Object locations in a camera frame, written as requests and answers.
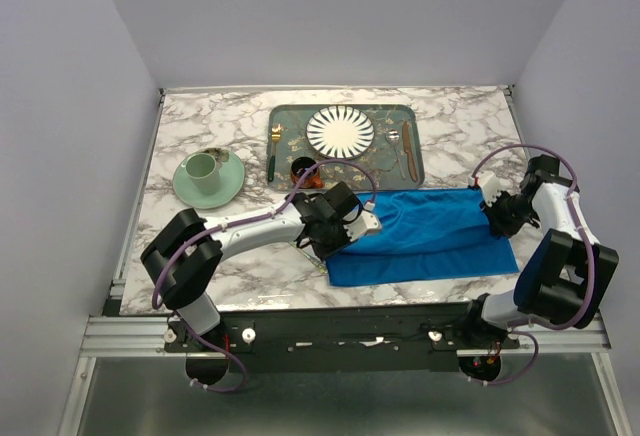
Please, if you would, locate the gold fork green handle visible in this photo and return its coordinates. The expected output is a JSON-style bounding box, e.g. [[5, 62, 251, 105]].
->
[[267, 124, 283, 182]]

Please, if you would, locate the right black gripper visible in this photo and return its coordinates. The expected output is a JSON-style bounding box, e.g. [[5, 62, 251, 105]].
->
[[479, 188, 538, 239]]

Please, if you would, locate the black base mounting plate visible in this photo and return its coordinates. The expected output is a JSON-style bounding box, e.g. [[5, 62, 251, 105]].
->
[[164, 300, 524, 375]]

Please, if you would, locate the white blue striped plate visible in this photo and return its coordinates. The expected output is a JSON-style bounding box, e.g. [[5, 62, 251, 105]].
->
[[306, 105, 375, 160]]

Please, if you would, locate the orange black mug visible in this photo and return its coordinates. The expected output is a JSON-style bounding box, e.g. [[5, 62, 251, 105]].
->
[[290, 156, 324, 189]]

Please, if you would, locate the blue cloth napkin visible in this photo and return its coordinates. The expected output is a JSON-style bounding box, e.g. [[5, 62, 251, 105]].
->
[[326, 189, 518, 287]]

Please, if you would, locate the green saucer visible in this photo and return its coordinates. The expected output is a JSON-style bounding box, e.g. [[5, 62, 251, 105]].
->
[[172, 147, 245, 210]]

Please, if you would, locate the green cup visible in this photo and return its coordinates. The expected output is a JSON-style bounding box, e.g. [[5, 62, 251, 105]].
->
[[185, 152, 220, 195]]

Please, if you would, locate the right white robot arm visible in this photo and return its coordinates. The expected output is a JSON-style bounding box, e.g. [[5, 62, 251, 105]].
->
[[459, 155, 619, 348]]

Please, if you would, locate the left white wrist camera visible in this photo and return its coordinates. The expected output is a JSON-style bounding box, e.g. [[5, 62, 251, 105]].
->
[[345, 210, 382, 243]]

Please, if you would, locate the silver spoon on tray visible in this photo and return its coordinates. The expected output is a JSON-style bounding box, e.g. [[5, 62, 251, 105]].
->
[[386, 129, 407, 180]]

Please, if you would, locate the iridescent gold spoon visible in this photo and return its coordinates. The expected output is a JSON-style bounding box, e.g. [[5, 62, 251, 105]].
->
[[298, 246, 323, 264]]

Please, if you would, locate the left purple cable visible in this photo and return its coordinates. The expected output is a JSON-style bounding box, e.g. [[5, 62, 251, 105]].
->
[[150, 158, 380, 394]]

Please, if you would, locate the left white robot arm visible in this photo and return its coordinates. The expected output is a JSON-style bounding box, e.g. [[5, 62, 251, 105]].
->
[[140, 182, 380, 351]]

